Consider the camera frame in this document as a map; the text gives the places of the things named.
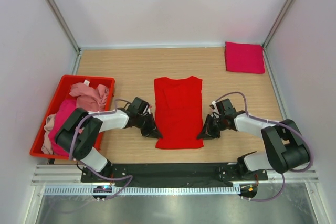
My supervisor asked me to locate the right aluminium frame post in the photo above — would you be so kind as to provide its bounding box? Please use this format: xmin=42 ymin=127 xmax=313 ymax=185
xmin=262 ymin=0 xmax=295 ymax=51

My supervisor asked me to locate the light pink t shirt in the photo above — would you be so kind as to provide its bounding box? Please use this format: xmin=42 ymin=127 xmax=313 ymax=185
xmin=69 ymin=83 xmax=110 ymax=112

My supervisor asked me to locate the red plastic bin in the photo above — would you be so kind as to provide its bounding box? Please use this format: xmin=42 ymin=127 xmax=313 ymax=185
xmin=30 ymin=75 xmax=115 ymax=159

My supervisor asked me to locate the white slotted cable duct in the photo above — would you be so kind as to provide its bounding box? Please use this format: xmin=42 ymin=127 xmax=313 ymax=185
xmin=44 ymin=184 xmax=240 ymax=196

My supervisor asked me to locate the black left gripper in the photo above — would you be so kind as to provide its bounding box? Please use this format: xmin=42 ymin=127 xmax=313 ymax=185
xmin=135 ymin=112 xmax=162 ymax=138

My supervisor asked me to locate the aluminium frame post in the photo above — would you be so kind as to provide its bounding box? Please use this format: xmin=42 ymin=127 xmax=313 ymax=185
xmin=45 ymin=0 xmax=81 ymax=54
xmin=262 ymin=0 xmax=295 ymax=51

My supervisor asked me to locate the folded magenta t shirt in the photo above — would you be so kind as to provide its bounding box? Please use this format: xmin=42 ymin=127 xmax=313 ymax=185
xmin=224 ymin=41 xmax=265 ymax=74

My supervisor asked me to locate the red t shirt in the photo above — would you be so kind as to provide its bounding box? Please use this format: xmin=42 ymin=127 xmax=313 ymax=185
xmin=154 ymin=76 xmax=204 ymax=150

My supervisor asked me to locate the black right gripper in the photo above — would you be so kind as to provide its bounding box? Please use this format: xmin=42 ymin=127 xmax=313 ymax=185
xmin=197 ymin=114 xmax=226 ymax=140

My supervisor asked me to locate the beige t shirt in bin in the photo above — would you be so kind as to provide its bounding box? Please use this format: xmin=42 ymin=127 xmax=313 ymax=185
xmin=41 ymin=114 xmax=56 ymax=154

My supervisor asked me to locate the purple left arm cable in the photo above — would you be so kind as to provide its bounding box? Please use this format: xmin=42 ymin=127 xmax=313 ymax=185
xmin=68 ymin=98 xmax=134 ymax=200

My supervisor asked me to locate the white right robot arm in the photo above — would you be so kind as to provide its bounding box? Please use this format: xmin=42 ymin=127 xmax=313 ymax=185
xmin=197 ymin=99 xmax=313 ymax=180

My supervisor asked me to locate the left aluminium frame post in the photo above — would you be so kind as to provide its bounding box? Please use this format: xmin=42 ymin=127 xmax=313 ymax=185
xmin=45 ymin=0 xmax=81 ymax=54

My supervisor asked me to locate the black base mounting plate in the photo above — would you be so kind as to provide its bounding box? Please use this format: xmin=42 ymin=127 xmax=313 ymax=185
xmin=80 ymin=162 xmax=268 ymax=188

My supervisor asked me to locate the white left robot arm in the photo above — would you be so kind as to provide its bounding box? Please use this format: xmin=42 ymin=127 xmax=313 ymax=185
xmin=54 ymin=97 xmax=163 ymax=182

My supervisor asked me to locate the magenta t shirt in bin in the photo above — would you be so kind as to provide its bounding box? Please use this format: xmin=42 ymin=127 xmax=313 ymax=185
xmin=49 ymin=99 xmax=76 ymax=158

